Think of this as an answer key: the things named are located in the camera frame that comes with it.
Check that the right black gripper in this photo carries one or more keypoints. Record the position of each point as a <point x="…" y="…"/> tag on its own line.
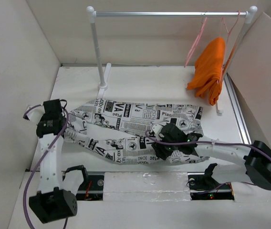
<point x="159" y="149"/>

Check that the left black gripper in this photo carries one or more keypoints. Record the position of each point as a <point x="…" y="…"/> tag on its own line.
<point x="43" y="118"/>

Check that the newspaper print trousers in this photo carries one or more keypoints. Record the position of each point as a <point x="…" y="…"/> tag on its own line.
<point x="134" y="119"/>

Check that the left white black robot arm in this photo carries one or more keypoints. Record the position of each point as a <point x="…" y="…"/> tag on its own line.
<point x="55" y="198"/>

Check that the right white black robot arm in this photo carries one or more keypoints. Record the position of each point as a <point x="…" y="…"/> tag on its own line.
<point x="250" y="164"/>

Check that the orange garment on hanger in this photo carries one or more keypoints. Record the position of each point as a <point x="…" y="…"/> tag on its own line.
<point x="208" y="71"/>

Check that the white metal clothes rack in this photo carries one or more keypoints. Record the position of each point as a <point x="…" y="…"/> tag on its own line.
<point x="105" y="73"/>

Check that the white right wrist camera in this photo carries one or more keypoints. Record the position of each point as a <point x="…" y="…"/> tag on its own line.
<point x="156" y="130"/>

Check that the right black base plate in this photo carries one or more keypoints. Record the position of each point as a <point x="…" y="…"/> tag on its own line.
<point x="206" y="188"/>

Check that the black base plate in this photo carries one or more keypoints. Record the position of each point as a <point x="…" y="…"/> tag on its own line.
<point x="91" y="190"/>
<point x="206" y="188"/>

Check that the aluminium rail right side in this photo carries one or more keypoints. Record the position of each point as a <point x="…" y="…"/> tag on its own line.
<point x="241" y="124"/>

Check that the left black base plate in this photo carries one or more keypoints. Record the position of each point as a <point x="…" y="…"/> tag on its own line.
<point x="91" y="190"/>

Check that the pink wire hanger empty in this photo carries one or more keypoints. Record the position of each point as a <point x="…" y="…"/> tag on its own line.
<point x="196" y="41"/>

